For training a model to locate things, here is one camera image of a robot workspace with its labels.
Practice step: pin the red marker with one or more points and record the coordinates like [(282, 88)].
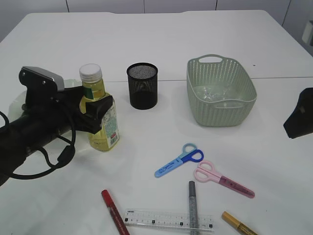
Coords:
[(115, 215)]

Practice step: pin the clear plastic sheet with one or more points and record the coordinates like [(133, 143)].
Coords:
[(221, 96)]

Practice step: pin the gold marker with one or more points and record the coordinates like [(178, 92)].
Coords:
[(237, 225)]

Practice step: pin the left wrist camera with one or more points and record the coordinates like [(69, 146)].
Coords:
[(35, 77)]

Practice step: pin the black mesh pen cup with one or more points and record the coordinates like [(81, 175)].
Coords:
[(142, 81)]

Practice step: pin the silver glitter marker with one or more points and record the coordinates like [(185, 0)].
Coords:
[(193, 212)]

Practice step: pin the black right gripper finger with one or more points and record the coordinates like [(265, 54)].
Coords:
[(300, 122)]

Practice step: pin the pale green wavy plate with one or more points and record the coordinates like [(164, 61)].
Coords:
[(15, 108)]

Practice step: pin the pink safety scissors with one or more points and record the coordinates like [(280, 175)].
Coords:
[(206, 171)]

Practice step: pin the yellow tea bottle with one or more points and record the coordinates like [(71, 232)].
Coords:
[(93, 91)]

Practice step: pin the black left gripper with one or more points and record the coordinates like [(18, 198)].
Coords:
[(61, 107)]

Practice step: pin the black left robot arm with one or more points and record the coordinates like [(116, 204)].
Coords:
[(26, 135)]

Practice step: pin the green woven plastic basket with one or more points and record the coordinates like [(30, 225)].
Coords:
[(226, 72)]

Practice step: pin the clear plastic ruler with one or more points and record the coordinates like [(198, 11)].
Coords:
[(162, 220)]

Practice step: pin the blue safety scissors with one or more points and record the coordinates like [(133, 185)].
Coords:
[(190, 152)]

